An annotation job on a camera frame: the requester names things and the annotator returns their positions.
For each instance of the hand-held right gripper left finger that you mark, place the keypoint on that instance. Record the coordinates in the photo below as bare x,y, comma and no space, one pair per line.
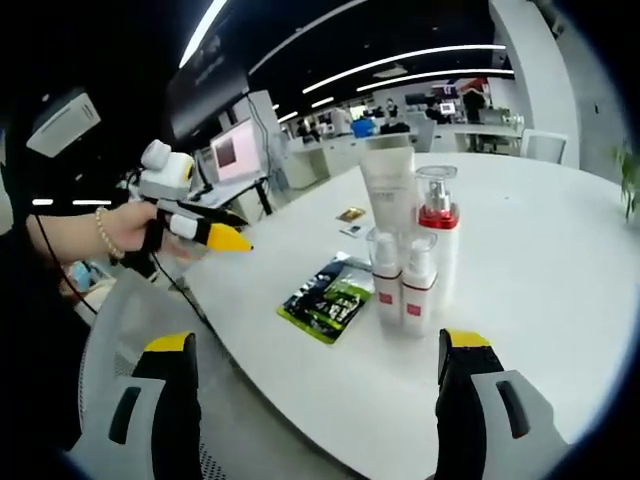
170,410

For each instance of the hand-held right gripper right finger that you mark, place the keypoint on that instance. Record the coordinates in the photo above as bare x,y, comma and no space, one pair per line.
460,415

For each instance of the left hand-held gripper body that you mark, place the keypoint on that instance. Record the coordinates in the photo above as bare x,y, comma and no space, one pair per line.
165,175

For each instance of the small white skincare bottle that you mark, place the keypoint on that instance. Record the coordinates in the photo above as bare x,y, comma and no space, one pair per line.
386,295
419,305

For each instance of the green skincare mask packet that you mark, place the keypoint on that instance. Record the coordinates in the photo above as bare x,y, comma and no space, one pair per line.
325,302

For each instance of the gold skincare sachet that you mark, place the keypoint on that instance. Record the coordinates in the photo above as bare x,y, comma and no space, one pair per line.
351,215

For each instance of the small dark-print skincare sachet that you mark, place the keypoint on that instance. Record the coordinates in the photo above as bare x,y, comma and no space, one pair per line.
354,230

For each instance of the tall skincare bottle red collar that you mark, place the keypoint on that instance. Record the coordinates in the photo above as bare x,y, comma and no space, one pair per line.
445,260

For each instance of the white skincare tube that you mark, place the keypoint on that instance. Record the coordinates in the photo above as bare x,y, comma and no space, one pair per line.
390,185

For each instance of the person's left hand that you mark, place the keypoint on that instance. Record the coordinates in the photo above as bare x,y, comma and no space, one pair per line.
140,230

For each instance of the standing desk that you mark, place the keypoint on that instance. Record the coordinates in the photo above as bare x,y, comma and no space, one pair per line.
235,192

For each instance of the computer monitor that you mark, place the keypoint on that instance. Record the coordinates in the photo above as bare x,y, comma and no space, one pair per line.
237,150

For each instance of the grey mesh office chair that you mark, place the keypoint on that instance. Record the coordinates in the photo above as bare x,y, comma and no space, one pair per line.
120,325

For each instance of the hanging black screen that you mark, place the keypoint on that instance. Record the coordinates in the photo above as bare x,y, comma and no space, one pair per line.
210,85

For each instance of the ceiling air conditioner unit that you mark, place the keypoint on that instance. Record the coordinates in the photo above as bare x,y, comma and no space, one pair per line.
65,120

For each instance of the person's black shirt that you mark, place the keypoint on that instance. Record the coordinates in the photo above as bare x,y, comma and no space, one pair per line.
35,325

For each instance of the white chair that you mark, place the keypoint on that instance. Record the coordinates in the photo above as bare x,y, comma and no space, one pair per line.
422,134
544,146

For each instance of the potted green plant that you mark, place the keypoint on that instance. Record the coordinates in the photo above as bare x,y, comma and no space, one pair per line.
629,180

